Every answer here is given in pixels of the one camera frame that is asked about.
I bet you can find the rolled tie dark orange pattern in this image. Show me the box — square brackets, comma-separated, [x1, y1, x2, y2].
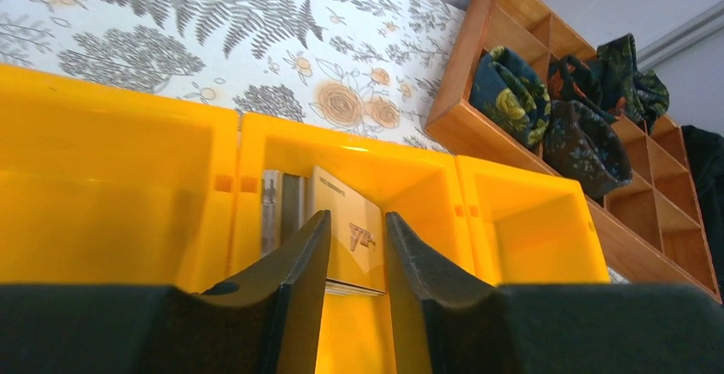
[546, 55, 618, 124]

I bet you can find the rolled tie dark brown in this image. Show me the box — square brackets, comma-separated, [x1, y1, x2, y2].
[542, 100, 633, 200]

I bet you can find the yellow plastic bin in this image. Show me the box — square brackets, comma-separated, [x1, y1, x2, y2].
[455, 155, 610, 285]
[1, 65, 237, 291]
[231, 113, 475, 373]

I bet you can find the wooden compartment tray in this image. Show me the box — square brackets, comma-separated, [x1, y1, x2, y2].
[425, 0, 721, 300]

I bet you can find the loose dark floral tie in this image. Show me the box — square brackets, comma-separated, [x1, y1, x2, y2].
[597, 33, 670, 135]

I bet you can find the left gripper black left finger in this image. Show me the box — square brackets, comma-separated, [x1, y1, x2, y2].
[1, 210, 331, 373]

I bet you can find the rolled tie green yellow pattern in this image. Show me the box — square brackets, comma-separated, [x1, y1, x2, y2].
[469, 46, 552, 149]

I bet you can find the gold VIP credit card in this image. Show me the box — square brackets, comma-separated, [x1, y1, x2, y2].
[307, 166, 386, 295]

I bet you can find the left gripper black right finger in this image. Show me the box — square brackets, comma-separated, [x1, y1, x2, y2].
[385, 212, 723, 373]

